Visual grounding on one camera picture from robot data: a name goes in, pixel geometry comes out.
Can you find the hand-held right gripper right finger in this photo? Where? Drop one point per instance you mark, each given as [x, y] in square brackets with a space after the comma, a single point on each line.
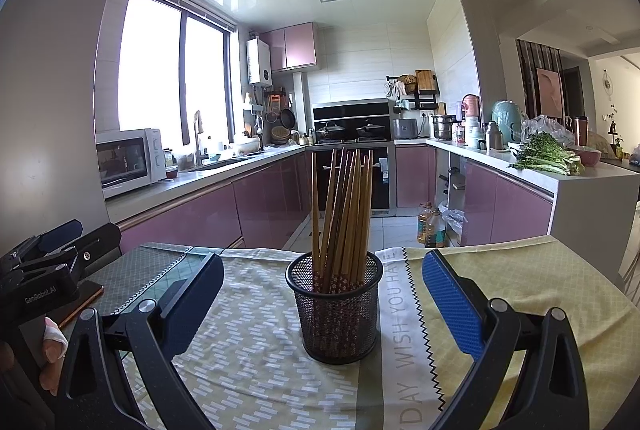
[450, 305]

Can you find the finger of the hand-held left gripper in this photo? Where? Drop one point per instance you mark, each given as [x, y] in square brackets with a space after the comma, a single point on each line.
[60, 235]
[97, 250]

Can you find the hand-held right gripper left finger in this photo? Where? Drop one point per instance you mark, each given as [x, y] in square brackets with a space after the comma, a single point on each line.
[195, 300]

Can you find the black mesh holder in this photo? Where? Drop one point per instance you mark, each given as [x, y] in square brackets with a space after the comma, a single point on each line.
[335, 325]

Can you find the bunch of wooden chopsticks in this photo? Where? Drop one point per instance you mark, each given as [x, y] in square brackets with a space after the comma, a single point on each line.
[350, 210]

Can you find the person's left hand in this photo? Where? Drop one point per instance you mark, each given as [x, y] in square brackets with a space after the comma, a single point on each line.
[52, 350]

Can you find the yellow oil bottle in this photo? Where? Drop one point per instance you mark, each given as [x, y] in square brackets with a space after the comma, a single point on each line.
[424, 227]

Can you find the crumpled plastic bag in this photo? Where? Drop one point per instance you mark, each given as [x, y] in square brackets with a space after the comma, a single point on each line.
[455, 222]

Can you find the patterned green beige tablecloth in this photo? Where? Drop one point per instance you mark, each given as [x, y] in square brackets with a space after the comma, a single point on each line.
[260, 360]

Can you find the white microwave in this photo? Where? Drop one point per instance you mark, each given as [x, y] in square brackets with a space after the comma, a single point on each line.
[125, 162]

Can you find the purple base cabinets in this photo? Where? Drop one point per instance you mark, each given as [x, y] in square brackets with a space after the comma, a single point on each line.
[260, 200]

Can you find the black built-in oven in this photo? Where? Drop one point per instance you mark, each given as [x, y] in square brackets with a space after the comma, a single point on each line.
[377, 197]

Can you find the grey refrigerator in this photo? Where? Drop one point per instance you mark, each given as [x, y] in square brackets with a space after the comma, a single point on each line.
[50, 84]

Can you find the steel kitchen faucet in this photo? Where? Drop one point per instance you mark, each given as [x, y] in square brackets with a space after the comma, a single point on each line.
[199, 134]

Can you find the steel thermos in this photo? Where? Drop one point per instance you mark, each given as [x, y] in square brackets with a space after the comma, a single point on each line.
[492, 137]

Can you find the green leafy vegetables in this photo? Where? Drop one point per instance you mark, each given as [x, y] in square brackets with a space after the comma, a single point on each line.
[545, 154]

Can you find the steel stock pot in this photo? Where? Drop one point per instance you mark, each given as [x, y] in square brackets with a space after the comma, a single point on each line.
[443, 127]

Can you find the white kitchen counter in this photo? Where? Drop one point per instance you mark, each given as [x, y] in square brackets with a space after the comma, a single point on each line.
[590, 195]

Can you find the silver countertop appliance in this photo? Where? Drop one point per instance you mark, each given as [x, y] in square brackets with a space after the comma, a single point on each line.
[405, 129]

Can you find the black lidded wok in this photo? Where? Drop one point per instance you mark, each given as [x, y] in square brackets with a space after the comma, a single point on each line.
[371, 129]

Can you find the mint green appliance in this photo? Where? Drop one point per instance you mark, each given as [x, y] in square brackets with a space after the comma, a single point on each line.
[506, 119]

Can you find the kitchen window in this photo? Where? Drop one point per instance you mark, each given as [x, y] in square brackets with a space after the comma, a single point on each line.
[150, 59]

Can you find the pink kettle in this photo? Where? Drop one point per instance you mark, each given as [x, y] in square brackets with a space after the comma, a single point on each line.
[470, 105]

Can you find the pink bowl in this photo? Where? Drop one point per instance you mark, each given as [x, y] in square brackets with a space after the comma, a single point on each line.
[586, 156]

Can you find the hanging pans and sieves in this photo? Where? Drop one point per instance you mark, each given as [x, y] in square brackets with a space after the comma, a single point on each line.
[280, 117]

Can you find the clear plastic bag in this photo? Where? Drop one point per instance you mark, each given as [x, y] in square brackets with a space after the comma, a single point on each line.
[547, 127]

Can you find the black lidded pot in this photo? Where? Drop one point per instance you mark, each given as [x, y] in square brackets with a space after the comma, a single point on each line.
[330, 130]

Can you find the dark red tumbler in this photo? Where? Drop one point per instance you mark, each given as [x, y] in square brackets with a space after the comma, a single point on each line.
[580, 130]

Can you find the black stove with hood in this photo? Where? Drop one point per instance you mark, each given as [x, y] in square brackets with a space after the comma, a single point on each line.
[350, 109]

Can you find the wooden cutting board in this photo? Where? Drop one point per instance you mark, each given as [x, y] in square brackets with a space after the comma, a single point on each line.
[424, 80]

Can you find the pink board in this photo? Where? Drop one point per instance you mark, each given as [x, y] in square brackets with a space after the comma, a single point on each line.
[549, 90]

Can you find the dark slatted partition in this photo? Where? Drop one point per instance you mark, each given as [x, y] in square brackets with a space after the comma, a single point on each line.
[527, 59]

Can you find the black wall rack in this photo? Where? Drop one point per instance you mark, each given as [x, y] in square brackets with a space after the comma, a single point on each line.
[425, 99]

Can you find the white wall water heater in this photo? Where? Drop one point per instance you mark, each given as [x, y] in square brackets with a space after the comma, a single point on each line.
[260, 62]

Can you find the round wall clock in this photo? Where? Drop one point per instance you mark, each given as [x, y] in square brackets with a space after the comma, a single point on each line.
[607, 83]

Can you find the purple wall cabinets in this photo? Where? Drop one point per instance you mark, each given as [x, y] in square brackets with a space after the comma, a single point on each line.
[297, 44]

